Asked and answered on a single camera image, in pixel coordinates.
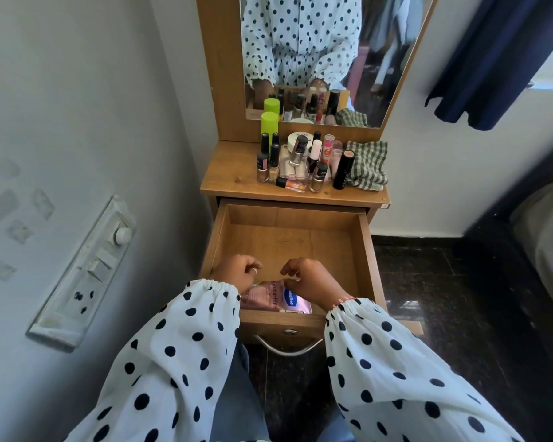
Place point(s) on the person's right fingers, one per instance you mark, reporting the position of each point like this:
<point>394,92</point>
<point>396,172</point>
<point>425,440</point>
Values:
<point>292,266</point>

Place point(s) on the pink lip balm tube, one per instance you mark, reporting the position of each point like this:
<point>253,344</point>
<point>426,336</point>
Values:
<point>327,148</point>

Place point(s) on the bed with grey sheet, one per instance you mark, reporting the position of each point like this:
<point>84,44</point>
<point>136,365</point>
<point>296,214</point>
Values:
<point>546,234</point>

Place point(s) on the person's left forearm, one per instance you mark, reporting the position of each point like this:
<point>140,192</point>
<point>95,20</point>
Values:
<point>179,363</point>

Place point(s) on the person's left fingers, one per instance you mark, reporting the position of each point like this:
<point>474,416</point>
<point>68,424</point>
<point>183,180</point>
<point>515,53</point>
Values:
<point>248,267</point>

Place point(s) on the pink glass bottle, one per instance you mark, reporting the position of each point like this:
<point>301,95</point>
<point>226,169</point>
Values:
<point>336,158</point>

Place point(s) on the mirror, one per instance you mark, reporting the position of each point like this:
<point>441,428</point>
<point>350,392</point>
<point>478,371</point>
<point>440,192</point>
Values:
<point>378,78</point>

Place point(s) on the lime green bottle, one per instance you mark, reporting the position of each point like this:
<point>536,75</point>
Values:
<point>269,124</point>

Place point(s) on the wooden drawer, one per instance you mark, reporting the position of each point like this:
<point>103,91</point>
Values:
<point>285,234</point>

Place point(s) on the white cream jar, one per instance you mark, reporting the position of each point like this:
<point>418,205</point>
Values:
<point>295,138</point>

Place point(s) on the person's left hand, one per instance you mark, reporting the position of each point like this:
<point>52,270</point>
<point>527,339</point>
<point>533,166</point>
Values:
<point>230,270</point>

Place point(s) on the black cosmetic tube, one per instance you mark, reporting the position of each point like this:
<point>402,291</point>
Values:
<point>343,171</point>

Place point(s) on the person's right forearm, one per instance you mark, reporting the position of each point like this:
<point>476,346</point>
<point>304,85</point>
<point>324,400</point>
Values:
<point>396,377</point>

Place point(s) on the navy blue curtain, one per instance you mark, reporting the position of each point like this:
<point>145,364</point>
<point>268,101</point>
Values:
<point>493,59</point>

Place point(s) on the pink lotion bottle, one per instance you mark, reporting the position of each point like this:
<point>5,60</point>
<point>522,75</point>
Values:
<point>269,299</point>

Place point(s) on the blue jeans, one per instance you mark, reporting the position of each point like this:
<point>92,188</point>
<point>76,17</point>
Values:
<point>237,400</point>

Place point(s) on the group of nail polish bottles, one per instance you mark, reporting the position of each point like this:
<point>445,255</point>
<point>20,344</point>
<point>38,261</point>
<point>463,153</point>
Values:
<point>273,163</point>

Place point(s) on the person's right hand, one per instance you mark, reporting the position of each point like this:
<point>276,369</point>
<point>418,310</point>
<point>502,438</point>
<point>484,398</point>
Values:
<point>315,281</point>

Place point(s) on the wooden dressing table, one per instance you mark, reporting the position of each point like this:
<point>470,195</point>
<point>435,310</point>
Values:
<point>232,172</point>

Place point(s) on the green checked cloth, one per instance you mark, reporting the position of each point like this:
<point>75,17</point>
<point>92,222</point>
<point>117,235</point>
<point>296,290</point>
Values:
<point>369,165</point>

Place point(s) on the white wall switchboard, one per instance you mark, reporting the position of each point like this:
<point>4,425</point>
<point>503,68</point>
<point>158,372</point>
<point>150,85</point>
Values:
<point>80,280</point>

